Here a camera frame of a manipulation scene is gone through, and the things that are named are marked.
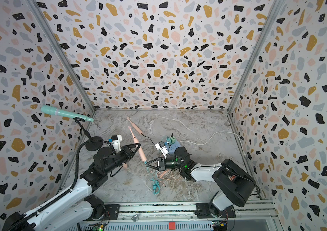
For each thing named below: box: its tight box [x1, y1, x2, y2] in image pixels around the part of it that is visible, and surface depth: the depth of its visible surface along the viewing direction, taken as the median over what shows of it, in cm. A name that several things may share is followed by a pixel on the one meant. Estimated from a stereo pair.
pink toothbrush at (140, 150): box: [128, 126, 147, 162], surface depth 76 cm
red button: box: [169, 221, 176, 230], surface depth 73 cm
